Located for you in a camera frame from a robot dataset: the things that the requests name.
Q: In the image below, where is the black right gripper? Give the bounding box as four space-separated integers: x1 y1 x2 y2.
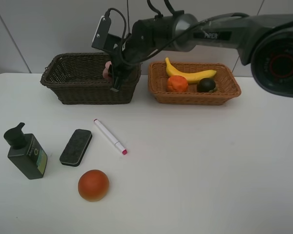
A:
108 34 156 92

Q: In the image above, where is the pink lotion bottle white cap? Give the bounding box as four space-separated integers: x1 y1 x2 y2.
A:
102 61 113 81

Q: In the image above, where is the yellow banana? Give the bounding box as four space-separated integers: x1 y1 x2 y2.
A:
165 58 217 84

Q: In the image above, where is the orange tangerine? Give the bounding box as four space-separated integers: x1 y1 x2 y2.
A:
167 76 188 93

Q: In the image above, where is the dark green mangosteen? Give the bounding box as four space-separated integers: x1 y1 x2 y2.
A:
197 78 216 93

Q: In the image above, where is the black whiteboard eraser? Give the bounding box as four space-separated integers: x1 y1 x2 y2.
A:
59 129 92 167

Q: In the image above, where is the dark green pump bottle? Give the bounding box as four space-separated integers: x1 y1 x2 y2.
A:
3 122 48 180

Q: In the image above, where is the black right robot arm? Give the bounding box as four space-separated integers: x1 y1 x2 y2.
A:
110 13 293 98

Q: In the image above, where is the dark brown wicker basket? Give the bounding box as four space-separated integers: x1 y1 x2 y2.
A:
41 53 141 105

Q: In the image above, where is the white marker pink cap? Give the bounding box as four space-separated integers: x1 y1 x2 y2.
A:
94 119 128 155

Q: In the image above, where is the red-orange round fruit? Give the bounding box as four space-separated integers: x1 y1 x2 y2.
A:
78 170 109 202

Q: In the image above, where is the light brown wicker basket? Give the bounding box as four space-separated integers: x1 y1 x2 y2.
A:
148 61 241 105

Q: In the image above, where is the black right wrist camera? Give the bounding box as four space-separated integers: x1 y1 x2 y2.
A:
91 16 121 54

